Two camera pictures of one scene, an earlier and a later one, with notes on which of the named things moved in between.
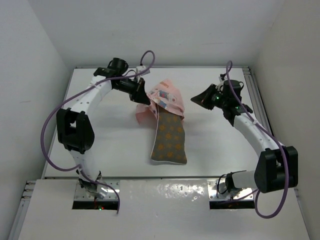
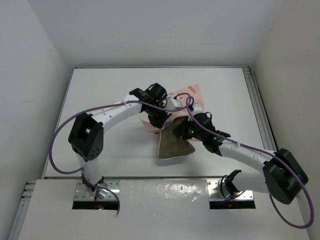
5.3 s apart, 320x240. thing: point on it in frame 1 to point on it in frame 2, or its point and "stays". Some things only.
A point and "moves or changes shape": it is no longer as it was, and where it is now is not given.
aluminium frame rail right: (257, 100) stays
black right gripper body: (211, 96) to (182, 129)
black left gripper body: (129, 86) to (156, 115)
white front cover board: (154, 209) stays
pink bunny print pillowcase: (166, 95) moves or changes shape
